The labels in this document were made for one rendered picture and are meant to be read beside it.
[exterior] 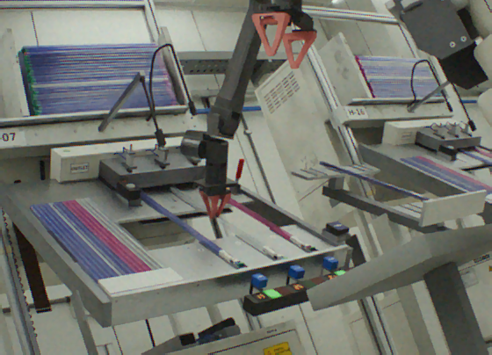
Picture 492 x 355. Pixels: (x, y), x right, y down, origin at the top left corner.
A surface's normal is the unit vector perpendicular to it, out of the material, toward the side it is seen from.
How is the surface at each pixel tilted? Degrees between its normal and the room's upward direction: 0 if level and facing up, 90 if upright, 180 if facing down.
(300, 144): 90
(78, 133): 90
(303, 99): 90
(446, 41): 90
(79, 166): 135
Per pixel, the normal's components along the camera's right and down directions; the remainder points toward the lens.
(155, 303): 0.60, 0.33
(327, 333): 0.52, -0.43
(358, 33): -0.79, 0.09
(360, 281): -0.61, -0.03
